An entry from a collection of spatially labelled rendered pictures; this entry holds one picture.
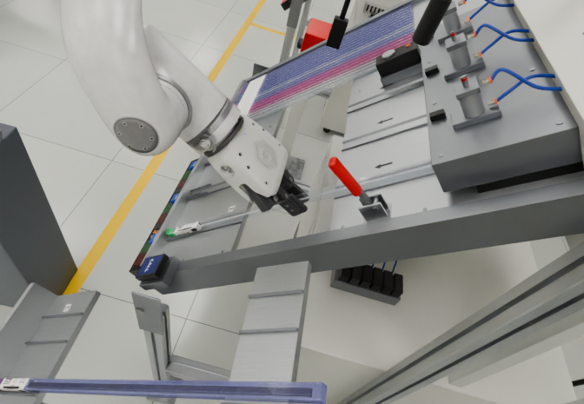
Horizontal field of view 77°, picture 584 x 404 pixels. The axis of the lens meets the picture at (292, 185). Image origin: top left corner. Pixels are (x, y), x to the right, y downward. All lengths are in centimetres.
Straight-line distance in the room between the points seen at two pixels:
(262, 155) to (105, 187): 135
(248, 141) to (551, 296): 40
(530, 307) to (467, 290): 55
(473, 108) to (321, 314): 57
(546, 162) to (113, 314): 136
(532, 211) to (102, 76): 44
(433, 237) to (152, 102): 34
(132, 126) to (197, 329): 112
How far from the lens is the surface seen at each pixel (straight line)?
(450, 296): 104
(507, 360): 81
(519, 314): 55
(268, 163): 53
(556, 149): 45
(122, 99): 41
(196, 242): 70
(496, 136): 44
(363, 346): 87
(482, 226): 46
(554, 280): 53
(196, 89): 48
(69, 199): 181
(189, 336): 146
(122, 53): 40
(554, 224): 47
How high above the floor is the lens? 138
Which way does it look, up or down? 47 degrees down
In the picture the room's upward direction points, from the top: 19 degrees clockwise
